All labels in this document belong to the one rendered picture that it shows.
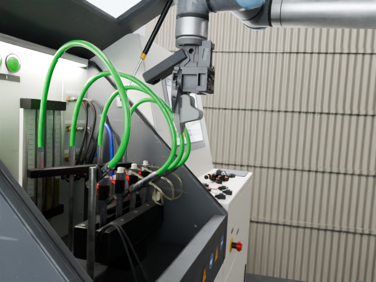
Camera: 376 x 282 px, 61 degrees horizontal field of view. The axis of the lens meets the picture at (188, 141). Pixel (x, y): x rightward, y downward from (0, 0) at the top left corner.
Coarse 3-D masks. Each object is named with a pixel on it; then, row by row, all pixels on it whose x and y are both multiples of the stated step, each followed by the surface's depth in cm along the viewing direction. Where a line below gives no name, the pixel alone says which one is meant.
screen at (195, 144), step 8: (168, 80) 133; (168, 88) 131; (168, 96) 130; (168, 104) 129; (200, 120) 170; (192, 128) 154; (200, 128) 167; (184, 136) 140; (192, 136) 152; (200, 136) 164; (192, 144) 150; (200, 144) 162; (176, 152) 128; (184, 152) 137
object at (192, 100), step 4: (192, 96) 75; (192, 100) 75; (192, 104) 75; (196, 108) 74; (200, 112) 74; (200, 116) 74; (192, 120) 75; (196, 120) 74; (184, 124) 75; (184, 128) 75
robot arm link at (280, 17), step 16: (272, 0) 72; (288, 0) 70; (304, 0) 69; (320, 0) 67; (336, 0) 66; (352, 0) 64; (368, 0) 63; (256, 16) 73; (272, 16) 73; (288, 16) 71; (304, 16) 69; (320, 16) 68; (336, 16) 66; (352, 16) 65; (368, 16) 64
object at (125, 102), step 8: (72, 40) 73; (80, 40) 71; (64, 48) 75; (88, 48) 68; (96, 48) 66; (56, 56) 78; (104, 56) 65; (56, 64) 80; (112, 64) 64; (48, 72) 81; (112, 72) 62; (48, 80) 82; (120, 80) 62; (48, 88) 83; (120, 88) 61; (120, 96) 61; (128, 104) 61; (40, 112) 84; (128, 112) 60; (40, 120) 85; (128, 120) 60; (40, 128) 85; (128, 128) 60; (40, 136) 85; (128, 136) 60; (40, 144) 86; (120, 144) 61; (120, 152) 61; (112, 160) 63
